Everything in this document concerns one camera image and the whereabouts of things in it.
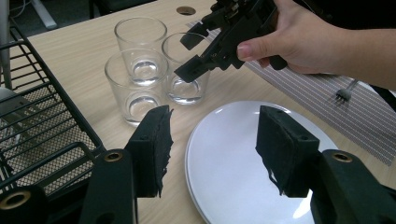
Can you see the silver metal fork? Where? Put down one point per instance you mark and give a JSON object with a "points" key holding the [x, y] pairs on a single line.
{"points": [[343, 94]]}

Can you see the white desk frame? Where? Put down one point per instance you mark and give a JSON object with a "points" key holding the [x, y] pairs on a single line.
{"points": [[43, 14]]}

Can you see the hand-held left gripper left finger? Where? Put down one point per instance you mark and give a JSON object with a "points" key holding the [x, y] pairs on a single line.
{"points": [[149, 149]]}

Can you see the clear drinking glass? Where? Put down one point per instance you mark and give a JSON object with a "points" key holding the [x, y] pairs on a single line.
{"points": [[140, 31], [137, 102], [186, 93]]}

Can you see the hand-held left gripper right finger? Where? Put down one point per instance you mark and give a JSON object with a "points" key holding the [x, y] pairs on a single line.
{"points": [[286, 149]]}

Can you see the grey striped placemat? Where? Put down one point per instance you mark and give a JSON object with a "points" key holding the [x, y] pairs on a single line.
{"points": [[311, 102]]}

